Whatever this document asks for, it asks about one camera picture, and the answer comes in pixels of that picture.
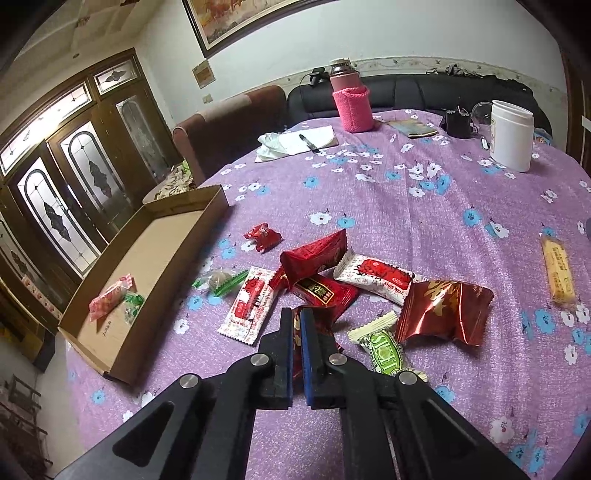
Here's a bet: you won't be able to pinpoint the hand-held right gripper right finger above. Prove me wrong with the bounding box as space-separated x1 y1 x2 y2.
300 309 532 480

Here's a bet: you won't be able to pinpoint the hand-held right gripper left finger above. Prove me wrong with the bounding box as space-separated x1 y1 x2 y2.
55 307 294 480

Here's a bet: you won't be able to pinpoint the dark red snack packet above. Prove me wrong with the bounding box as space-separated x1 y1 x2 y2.
293 305 345 356

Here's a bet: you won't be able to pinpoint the long white red snack packet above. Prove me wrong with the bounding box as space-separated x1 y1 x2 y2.
217 266 278 346

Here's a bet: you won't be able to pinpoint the red packet with black label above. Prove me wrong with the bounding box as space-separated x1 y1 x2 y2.
270 272 360 321

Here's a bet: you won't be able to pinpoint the green white snack packet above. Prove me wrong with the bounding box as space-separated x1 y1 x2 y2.
347 310 428 384

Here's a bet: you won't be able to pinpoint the clear candy with green ends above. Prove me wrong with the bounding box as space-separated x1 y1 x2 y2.
193 269 249 297

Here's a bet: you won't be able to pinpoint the large red snack packet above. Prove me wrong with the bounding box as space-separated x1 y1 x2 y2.
280 228 348 291

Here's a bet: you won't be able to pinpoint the wide white red snack packet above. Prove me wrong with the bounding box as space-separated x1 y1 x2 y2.
333 254 428 306

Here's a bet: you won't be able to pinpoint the small red candy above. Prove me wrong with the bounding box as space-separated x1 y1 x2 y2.
243 222 283 254

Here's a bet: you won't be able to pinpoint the shiny red foil packet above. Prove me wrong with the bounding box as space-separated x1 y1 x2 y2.
394 279 495 347

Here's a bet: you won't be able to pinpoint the shallow cardboard box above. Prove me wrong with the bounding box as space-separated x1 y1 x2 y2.
58 185 230 386

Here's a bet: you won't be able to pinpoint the yellow snack packet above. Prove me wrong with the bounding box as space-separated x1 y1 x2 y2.
539 235 579 309

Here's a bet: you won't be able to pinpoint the green wrapped candy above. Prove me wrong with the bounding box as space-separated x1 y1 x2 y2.
122 292 146 329

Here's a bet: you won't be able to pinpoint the purple floral tablecloth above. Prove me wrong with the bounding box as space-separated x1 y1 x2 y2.
65 108 591 480

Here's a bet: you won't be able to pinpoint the pink wrapped candy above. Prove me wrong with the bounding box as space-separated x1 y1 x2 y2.
89 273 134 320

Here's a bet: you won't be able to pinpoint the floral cushion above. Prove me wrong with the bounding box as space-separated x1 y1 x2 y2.
154 159 199 200

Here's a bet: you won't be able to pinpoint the crumpled white tissue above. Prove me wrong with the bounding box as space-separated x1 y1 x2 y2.
256 132 296 160

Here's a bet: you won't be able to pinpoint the white paper sheet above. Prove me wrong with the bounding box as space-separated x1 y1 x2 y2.
255 124 340 162

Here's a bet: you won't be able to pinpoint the brown armchair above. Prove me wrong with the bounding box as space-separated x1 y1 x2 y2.
141 84 287 206

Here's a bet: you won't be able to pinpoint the green booklet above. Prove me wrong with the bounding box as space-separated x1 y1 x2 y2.
385 119 439 139

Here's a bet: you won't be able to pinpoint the pink thermos with knitted sleeve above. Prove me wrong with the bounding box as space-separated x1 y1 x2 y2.
329 59 375 134

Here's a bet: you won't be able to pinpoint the dark wooden chair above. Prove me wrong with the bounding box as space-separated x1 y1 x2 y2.
0 374 51 476

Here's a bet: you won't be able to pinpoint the wooden glass doors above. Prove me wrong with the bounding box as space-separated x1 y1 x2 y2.
0 48 178 319

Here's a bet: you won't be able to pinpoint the black cup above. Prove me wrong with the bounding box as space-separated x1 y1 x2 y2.
440 106 476 139

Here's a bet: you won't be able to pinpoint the black leather sofa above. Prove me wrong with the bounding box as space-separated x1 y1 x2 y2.
286 74 552 134

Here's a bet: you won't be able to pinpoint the white plastic jar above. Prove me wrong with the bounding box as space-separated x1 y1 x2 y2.
489 100 535 172

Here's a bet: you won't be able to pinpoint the clear glass bowl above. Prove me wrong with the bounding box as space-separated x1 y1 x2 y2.
471 102 494 127

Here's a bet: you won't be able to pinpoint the framed painting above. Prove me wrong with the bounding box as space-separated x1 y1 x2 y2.
181 0 340 58

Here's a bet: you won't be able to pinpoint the wooden wall plaque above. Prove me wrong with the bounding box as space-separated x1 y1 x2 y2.
191 59 217 89

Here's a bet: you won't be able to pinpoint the wooden door frame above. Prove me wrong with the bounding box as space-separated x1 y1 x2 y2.
561 51 591 167

